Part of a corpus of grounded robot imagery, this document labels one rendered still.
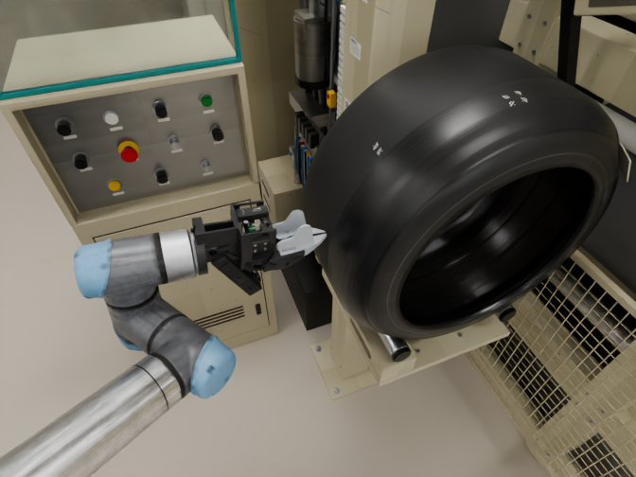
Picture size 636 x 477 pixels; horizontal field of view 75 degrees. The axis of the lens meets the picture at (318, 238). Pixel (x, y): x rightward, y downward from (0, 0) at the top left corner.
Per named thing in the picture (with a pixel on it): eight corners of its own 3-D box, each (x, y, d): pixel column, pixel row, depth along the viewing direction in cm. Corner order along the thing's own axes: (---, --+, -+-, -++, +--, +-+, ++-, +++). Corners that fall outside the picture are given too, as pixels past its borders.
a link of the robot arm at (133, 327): (152, 376, 63) (139, 329, 56) (107, 337, 67) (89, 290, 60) (193, 342, 68) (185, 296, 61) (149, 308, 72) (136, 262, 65)
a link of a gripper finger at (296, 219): (328, 212, 66) (273, 221, 63) (324, 238, 71) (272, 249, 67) (322, 201, 68) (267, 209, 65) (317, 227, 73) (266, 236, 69)
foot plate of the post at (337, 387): (309, 346, 191) (309, 344, 189) (362, 328, 197) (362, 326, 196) (332, 400, 173) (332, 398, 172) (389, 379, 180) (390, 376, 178)
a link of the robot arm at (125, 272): (88, 277, 62) (71, 233, 57) (165, 263, 66) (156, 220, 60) (87, 316, 57) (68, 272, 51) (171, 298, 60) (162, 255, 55)
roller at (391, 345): (330, 253, 113) (330, 241, 110) (345, 249, 114) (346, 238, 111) (392, 365, 90) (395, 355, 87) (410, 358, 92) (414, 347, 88)
